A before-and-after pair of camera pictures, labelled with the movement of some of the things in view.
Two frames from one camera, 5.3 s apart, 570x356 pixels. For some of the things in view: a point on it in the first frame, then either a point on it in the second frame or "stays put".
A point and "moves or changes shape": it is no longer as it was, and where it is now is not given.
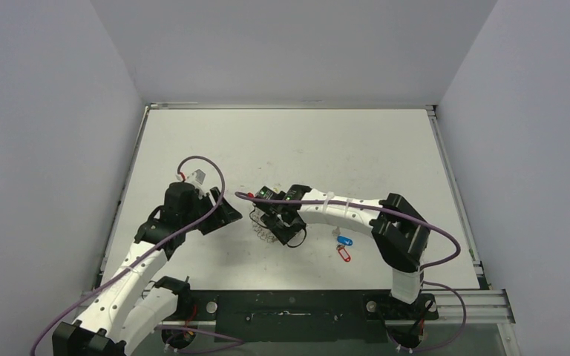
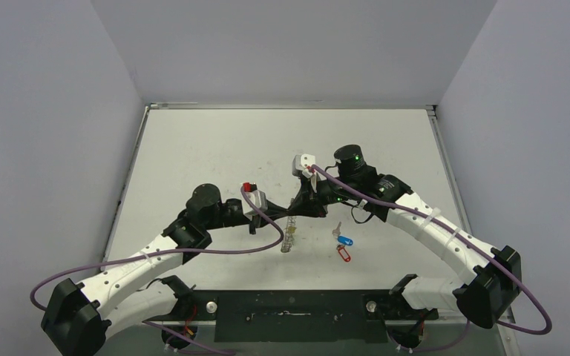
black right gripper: x=275 y=224 → x=312 y=197
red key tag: x=344 y=254 stays put
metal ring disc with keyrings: x=264 y=233 moves or changes shape
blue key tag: x=344 y=240 stays put
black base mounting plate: x=301 y=316 stays put
